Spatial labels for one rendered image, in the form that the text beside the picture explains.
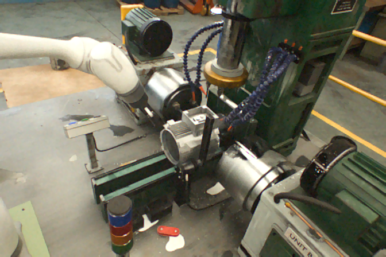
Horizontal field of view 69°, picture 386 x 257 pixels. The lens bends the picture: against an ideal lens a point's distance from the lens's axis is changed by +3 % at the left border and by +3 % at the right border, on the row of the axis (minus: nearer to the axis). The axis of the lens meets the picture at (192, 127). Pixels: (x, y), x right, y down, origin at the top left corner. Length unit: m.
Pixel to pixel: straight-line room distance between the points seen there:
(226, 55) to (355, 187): 0.59
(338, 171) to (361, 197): 0.07
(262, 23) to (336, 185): 0.70
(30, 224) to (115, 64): 0.69
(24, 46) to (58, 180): 0.71
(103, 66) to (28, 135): 0.88
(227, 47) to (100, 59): 0.45
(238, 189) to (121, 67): 0.57
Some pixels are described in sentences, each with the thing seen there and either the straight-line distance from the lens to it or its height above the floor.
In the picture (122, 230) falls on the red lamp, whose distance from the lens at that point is 0.78.
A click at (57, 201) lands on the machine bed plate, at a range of 1.32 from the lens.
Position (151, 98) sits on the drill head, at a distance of 1.39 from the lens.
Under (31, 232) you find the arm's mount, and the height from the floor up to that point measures 0.84.
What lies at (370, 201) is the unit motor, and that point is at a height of 1.32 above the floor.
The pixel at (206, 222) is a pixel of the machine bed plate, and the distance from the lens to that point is 1.22.
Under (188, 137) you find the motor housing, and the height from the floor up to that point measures 1.08.
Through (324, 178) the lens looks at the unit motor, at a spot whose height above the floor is 1.30.
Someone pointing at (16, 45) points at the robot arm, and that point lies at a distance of 0.82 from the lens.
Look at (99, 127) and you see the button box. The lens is 1.23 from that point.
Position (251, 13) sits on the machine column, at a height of 1.58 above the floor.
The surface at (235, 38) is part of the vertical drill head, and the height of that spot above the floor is 1.48.
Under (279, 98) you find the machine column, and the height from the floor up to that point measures 1.24.
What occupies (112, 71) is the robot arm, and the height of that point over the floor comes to 1.41.
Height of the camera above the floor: 1.82
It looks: 39 degrees down
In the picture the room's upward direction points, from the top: 8 degrees clockwise
